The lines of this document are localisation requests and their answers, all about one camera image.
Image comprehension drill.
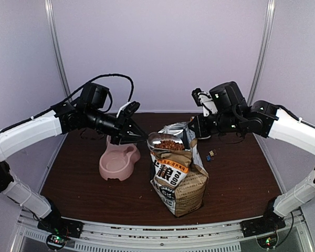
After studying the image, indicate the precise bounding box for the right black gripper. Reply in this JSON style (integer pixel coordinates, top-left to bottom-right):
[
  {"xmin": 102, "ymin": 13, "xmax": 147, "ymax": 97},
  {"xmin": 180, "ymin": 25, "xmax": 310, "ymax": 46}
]
[{"xmin": 189, "ymin": 112, "xmax": 243, "ymax": 138}]

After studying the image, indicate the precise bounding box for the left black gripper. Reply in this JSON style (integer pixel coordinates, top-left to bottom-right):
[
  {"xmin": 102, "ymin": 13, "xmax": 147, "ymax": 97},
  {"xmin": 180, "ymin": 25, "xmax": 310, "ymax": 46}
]
[{"xmin": 85, "ymin": 107, "xmax": 148, "ymax": 144}]

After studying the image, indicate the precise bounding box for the metal scoop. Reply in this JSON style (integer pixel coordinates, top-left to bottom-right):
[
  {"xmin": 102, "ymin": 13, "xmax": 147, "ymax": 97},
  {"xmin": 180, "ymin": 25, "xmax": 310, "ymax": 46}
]
[{"xmin": 138, "ymin": 132, "xmax": 186, "ymax": 152}]

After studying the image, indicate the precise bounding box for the pink double pet bowl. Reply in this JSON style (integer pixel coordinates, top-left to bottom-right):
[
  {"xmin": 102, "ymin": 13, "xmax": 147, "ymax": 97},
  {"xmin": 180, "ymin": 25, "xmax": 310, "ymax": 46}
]
[{"xmin": 99, "ymin": 136, "xmax": 141, "ymax": 181}]

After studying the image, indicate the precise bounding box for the dog food bag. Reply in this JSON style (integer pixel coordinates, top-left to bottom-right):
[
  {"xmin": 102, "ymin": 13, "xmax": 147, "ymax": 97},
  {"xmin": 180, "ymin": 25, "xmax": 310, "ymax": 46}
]
[{"xmin": 150, "ymin": 122, "xmax": 209, "ymax": 217}]

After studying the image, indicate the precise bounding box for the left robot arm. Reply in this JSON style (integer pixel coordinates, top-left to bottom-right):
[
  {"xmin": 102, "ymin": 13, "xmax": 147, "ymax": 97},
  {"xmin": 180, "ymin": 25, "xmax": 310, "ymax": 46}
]
[{"xmin": 0, "ymin": 82, "xmax": 148, "ymax": 233}]

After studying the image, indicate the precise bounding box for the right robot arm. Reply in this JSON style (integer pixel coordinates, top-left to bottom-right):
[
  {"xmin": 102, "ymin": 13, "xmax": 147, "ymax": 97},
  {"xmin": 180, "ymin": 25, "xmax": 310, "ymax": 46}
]
[{"xmin": 188, "ymin": 81, "xmax": 315, "ymax": 232}]

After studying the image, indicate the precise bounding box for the dog food kibble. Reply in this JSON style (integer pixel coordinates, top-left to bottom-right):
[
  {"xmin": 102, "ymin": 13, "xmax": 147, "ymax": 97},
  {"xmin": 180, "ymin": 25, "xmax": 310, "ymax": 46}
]
[{"xmin": 154, "ymin": 140, "xmax": 185, "ymax": 151}]

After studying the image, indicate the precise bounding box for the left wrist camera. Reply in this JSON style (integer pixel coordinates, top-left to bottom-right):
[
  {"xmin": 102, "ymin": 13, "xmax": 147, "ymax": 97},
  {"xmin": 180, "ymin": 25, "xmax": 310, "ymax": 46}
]
[{"xmin": 116, "ymin": 101, "xmax": 140, "ymax": 120}]

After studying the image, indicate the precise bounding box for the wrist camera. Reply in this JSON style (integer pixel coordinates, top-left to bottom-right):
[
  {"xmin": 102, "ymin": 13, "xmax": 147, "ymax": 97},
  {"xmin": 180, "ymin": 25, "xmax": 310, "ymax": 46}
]
[
  {"xmin": 116, "ymin": 101, "xmax": 140, "ymax": 120},
  {"xmin": 192, "ymin": 88, "xmax": 218, "ymax": 117}
]

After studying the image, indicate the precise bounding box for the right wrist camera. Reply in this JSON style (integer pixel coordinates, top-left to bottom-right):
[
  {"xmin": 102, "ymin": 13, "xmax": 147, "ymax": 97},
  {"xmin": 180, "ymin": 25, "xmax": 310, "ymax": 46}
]
[{"xmin": 192, "ymin": 88, "xmax": 218, "ymax": 117}]

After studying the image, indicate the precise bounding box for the left black braided cable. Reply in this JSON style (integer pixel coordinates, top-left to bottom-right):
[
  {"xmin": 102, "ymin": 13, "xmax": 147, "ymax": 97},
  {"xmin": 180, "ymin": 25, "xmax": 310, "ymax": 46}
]
[{"xmin": 0, "ymin": 74, "xmax": 135, "ymax": 137}]

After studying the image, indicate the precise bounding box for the front aluminium rail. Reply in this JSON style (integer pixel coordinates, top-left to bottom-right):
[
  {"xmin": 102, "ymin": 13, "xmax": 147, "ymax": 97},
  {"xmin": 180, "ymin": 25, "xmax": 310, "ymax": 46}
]
[{"xmin": 15, "ymin": 207, "xmax": 309, "ymax": 252}]

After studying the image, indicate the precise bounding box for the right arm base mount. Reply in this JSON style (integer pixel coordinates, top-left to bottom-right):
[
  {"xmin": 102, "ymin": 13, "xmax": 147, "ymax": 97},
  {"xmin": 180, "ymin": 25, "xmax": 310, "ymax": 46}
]
[{"xmin": 240, "ymin": 198, "xmax": 286, "ymax": 249}]

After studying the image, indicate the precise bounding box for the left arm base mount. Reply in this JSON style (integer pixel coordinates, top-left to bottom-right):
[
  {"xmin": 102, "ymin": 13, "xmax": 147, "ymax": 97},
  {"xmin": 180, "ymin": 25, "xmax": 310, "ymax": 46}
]
[{"xmin": 34, "ymin": 206, "xmax": 83, "ymax": 251}]

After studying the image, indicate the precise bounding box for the right aluminium frame post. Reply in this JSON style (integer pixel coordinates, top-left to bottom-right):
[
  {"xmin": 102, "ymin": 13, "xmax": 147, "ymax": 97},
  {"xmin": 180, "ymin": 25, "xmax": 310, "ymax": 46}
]
[{"xmin": 247, "ymin": 0, "xmax": 276, "ymax": 105}]

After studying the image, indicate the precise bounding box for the aluminium frame post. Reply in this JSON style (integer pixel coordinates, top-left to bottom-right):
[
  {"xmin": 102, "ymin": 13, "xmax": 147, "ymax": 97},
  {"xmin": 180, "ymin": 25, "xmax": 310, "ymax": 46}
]
[
  {"xmin": 247, "ymin": 0, "xmax": 276, "ymax": 105},
  {"xmin": 44, "ymin": 0, "xmax": 71, "ymax": 97}
]

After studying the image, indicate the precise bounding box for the left aluminium frame post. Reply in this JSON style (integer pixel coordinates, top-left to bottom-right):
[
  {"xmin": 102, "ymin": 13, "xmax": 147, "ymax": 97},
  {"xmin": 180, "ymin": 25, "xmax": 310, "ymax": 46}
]
[{"xmin": 44, "ymin": 0, "xmax": 71, "ymax": 97}]

